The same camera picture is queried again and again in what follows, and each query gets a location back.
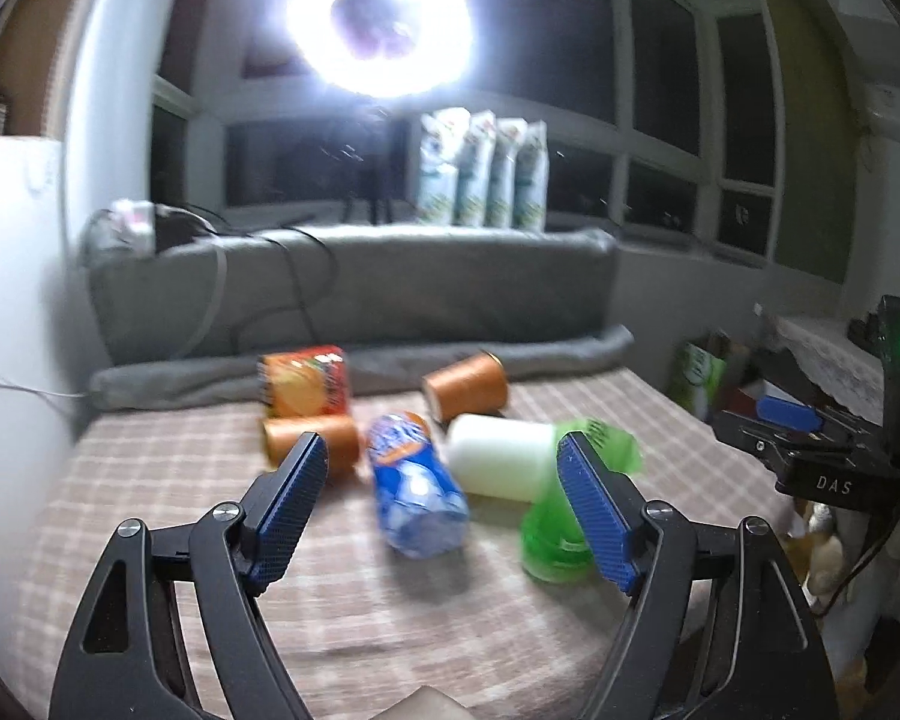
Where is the plaid blanket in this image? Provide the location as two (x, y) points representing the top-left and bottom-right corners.
(7, 366), (803, 720)

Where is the white lace cloth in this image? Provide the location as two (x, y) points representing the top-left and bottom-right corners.
(769, 313), (887, 406)

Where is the ring light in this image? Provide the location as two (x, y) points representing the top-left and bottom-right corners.
(283, 0), (475, 100)

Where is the green cardboard box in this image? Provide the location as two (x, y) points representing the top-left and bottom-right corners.
(670, 331), (752, 419)

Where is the blue plastic bottle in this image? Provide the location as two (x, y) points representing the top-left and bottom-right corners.
(365, 411), (470, 560)

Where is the black cable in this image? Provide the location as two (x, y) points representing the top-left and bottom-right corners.
(154, 202), (340, 350)

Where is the light tripod stand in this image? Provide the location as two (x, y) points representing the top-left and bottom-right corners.
(341, 99), (415, 226)

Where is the plush toy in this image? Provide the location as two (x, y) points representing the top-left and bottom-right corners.
(784, 499), (878, 605)

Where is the grey bolster cushion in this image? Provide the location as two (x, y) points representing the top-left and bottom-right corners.
(88, 227), (620, 370)

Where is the white cable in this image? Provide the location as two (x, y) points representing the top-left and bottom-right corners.
(0, 240), (230, 398)

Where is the white cup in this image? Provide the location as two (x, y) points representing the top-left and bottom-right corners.
(446, 414), (565, 503)

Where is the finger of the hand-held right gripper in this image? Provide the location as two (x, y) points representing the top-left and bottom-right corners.
(756, 394), (875, 437)
(709, 409), (856, 467)

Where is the white paper sheet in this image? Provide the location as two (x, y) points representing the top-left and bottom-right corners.
(373, 685), (490, 720)

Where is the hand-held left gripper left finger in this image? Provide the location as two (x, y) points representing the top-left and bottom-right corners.
(49, 431), (329, 720)

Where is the green plastic cup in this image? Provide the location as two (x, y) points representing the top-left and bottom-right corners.
(521, 420), (644, 584)

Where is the orange cup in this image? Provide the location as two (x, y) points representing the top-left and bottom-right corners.
(422, 352), (511, 425)
(262, 414), (362, 482)

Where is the white green packet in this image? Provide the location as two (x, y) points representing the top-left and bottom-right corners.
(418, 109), (472, 226)
(454, 111), (497, 227)
(486, 118), (527, 230)
(511, 121), (548, 233)

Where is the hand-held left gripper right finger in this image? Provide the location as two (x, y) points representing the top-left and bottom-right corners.
(555, 429), (841, 720)

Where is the orange snack packet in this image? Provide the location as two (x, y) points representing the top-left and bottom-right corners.
(259, 345), (353, 421)

